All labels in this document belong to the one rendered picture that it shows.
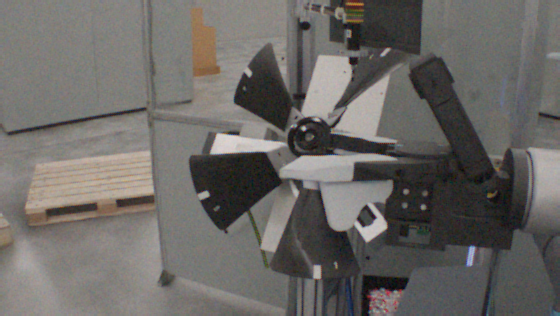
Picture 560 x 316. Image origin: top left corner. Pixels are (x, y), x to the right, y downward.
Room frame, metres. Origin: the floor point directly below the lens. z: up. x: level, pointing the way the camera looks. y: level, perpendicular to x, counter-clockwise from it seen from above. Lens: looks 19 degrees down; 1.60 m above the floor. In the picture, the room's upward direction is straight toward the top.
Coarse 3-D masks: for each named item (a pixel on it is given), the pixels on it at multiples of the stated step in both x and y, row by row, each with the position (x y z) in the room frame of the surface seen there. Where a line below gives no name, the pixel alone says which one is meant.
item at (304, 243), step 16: (304, 192) 1.16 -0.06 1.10; (320, 192) 1.18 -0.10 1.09; (304, 208) 1.14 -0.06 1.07; (320, 208) 1.15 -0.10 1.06; (288, 224) 1.10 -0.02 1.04; (304, 224) 1.11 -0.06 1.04; (320, 224) 1.12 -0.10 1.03; (288, 240) 1.08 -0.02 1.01; (304, 240) 1.08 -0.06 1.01; (320, 240) 1.09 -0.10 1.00; (336, 240) 1.11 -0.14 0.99; (272, 256) 1.05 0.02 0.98; (288, 256) 1.05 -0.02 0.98; (304, 256) 1.06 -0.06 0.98; (320, 256) 1.07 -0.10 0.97; (336, 256) 1.08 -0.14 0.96; (352, 256) 1.09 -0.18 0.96; (288, 272) 1.03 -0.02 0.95; (304, 272) 1.03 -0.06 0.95; (336, 272) 1.05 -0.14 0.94; (352, 272) 1.06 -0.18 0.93
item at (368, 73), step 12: (384, 48) 1.43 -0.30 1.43; (360, 60) 1.48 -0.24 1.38; (372, 60) 1.41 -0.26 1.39; (384, 60) 1.37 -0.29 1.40; (396, 60) 1.33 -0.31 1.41; (408, 60) 1.30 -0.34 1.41; (360, 72) 1.41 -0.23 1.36; (372, 72) 1.35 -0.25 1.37; (384, 72) 1.31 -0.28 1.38; (348, 84) 1.42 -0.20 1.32; (360, 84) 1.33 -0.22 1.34; (372, 84) 1.29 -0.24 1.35; (348, 96) 1.33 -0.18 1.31; (336, 108) 1.35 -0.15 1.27
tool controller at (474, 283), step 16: (416, 272) 0.58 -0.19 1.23; (432, 272) 0.57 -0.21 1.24; (448, 272) 0.56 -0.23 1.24; (464, 272) 0.55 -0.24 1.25; (480, 272) 0.54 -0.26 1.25; (416, 288) 0.54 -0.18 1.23; (432, 288) 0.53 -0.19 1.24; (448, 288) 0.52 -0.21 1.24; (464, 288) 0.51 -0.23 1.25; (480, 288) 0.50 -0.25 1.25; (400, 304) 0.51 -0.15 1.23; (416, 304) 0.50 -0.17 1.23; (432, 304) 0.49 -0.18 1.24; (448, 304) 0.48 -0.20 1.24; (464, 304) 0.47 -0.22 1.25; (480, 304) 0.46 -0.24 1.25
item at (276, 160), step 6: (276, 150) 1.27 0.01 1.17; (282, 150) 1.28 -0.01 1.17; (288, 150) 1.28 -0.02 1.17; (270, 156) 1.28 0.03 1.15; (276, 156) 1.28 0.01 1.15; (282, 156) 1.28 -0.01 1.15; (288, 156) 1.28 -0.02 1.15; (276, 162) 1.28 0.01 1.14; (288, 162) 1.28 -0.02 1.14; (276, 168) 1.28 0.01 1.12
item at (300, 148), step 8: (304, 120) 1.27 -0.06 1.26; (312, 120) 1.26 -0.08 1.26; (320, 120) 1.25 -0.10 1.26; (296, 128) 1.26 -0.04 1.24; (304, 128) 1.25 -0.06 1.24; (312, 128) 1.25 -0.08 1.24; (320, 128) 1.25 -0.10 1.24; (328, 128) 1.23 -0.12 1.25; (288, 136) 1.25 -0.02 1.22; (296, 136) 1.25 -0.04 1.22; (304, 136) 1.25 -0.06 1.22; (320, 136) 1.22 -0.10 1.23; (288, 144) 1.24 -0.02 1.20; (296, 144) 1.24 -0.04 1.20; (304, 144) 1.23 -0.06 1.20; (312, 144) 1.22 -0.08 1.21; (296, 152) 1.21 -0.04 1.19; (304, 152) 1.22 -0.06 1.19; (312, 152) 1.20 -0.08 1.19; (320, 152) 1.19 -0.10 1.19; (328, 152) 1.21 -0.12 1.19
